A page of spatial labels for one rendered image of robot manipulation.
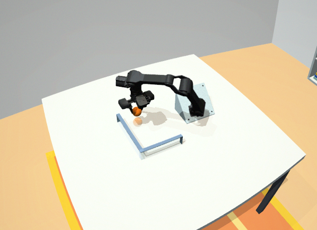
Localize light blue l-shaped low wall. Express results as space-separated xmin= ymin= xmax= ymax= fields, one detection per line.
xmin=116 ymin=113 xmax=183 ymax=153

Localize clear low corner walls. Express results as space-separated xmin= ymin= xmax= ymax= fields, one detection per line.
xmin=117 ymin=117 xmax=182 ymax=160

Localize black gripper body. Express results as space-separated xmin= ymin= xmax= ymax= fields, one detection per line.
xmin=118 ymin=89 xmax=155 ymax=109

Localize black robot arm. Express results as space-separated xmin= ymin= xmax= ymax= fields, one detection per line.
xmin=115 ymin=70 xmax=206 ymax=117

